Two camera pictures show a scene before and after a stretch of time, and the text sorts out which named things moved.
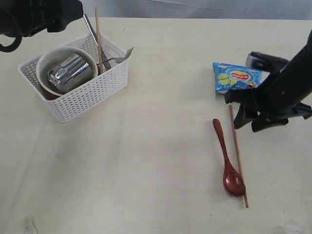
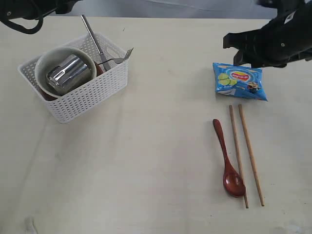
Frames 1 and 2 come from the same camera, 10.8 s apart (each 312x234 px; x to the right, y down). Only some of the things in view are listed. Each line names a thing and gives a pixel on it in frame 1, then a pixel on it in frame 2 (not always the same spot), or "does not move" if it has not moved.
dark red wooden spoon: x=233 y=180 does not move
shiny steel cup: x=69 y=70 does not move
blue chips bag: x=228 y=77 does not move
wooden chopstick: x=99 y=44 → x=241 y=110
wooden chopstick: x=239 y=152 does not move
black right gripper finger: x=245 y=114 → x=238 y=59
